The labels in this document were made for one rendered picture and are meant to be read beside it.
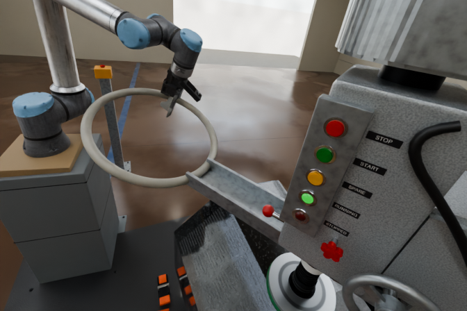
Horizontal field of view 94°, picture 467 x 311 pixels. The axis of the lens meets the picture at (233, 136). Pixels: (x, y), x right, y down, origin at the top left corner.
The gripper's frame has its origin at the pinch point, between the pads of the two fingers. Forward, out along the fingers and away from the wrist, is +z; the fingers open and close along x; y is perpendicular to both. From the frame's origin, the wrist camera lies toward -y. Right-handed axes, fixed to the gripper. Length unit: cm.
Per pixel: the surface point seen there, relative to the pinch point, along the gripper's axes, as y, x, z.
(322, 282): -69, 58, -6
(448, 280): -58, 68, -47
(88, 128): 18.6, 35.2, -7.6
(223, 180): -29.0, 35.6, -8.2
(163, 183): -10.1, 44.7, -7.5
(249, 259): -51, 51, 11
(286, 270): -59, 56, -2
